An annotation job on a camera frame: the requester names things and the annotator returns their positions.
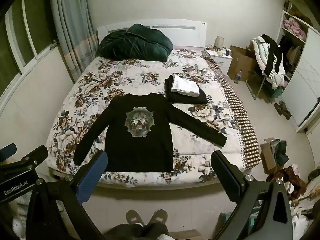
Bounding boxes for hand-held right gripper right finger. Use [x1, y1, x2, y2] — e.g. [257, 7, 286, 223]
[211, 150, 293, 240]

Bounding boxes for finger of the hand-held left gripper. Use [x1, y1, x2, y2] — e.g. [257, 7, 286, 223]
[0, 145, 48, 173]
[0, 143, 17, 158]

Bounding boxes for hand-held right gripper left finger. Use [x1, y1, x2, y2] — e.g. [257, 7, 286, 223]
[25, 151, 108, 240]

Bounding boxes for black lion print sweatshirt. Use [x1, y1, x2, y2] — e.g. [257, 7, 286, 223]
[73, 92, 227, 172]

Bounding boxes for dark clothes bundle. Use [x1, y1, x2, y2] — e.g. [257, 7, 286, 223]
[271, 138, 289, 166]

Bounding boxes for folded black clothes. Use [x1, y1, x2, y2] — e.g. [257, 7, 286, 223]
[164, 74, 208, 104]

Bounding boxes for small cardboard box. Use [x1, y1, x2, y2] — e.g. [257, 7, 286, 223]
[260, 137, 289, 175]

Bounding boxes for checkered bed sheet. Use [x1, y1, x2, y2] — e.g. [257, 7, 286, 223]
[203, 52, 262, 168]

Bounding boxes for grey slipper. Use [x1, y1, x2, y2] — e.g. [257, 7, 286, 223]
[149, 208, 169, 225]
[125, 209, 146, 227]

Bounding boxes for brown garment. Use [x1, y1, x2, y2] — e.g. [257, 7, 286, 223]
[266, 166, 307, 201]

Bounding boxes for floral bed sheet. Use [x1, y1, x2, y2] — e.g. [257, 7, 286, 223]
[46, 48, 250, 188]

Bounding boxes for pair of dark shoes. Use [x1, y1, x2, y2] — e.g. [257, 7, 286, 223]
[274, 100, 292, 120]

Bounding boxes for folding chair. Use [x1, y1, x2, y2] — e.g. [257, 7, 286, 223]
[246, 70, 275, 103]

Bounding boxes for folded white cloth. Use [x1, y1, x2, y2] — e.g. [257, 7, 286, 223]
[171, 74, 200, 97]

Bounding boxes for white nightstand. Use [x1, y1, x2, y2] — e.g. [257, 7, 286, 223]
[204, 47, 233, 73]

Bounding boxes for white framed window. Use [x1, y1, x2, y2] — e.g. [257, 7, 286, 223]
[0, 0, 59, 98]

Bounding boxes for large cardboard box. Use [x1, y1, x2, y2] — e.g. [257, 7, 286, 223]
[227, 45, 258, 82]

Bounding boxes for white wardrobe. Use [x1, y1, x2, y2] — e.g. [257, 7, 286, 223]
[275, 9, 320, 133]

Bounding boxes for black striped garment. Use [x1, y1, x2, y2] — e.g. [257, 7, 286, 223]
[261, 34, 283, 77]

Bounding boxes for grey curtain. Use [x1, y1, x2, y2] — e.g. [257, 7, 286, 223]
[50, 0, 98, 83]

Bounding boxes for dark green duvet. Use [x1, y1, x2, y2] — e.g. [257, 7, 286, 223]
[96, 24, 173, 62]

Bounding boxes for white bed headboard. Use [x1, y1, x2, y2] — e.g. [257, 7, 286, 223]
[97, 18, 207, 49]

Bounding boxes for pink blanket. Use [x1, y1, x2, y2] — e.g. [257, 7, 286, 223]
[283, 18, 307, 38]

